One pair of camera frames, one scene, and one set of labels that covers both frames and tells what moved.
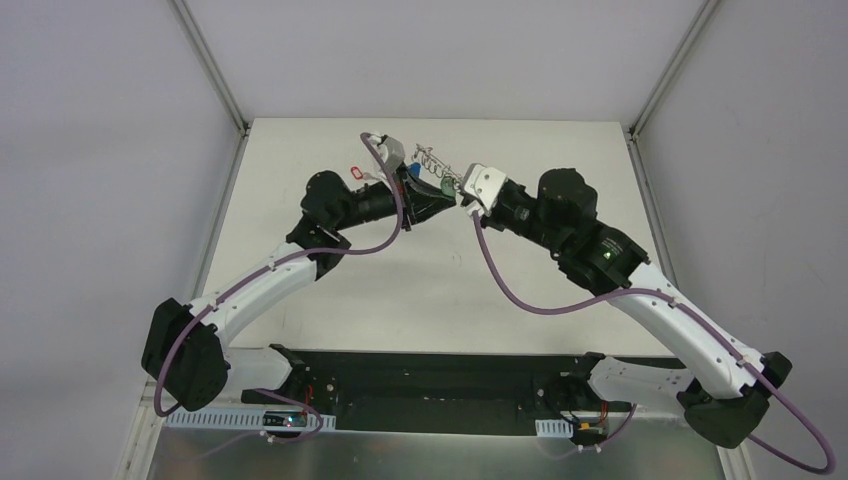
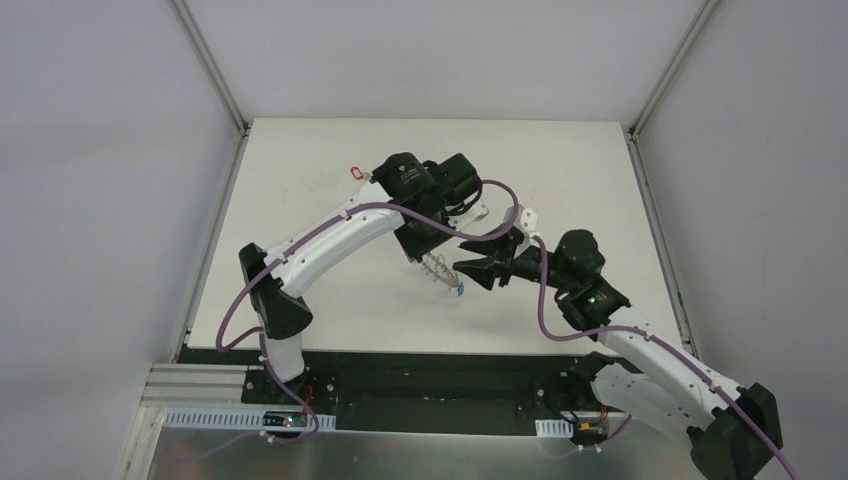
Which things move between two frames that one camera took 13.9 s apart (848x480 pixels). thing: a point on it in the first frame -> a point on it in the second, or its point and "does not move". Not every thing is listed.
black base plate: x=437 y=390 does not move
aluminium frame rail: x=180 y=12 does not move
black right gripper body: x=506 y=203 -> x=502 y=266
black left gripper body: x=410 y=201 -> x=419 y=245
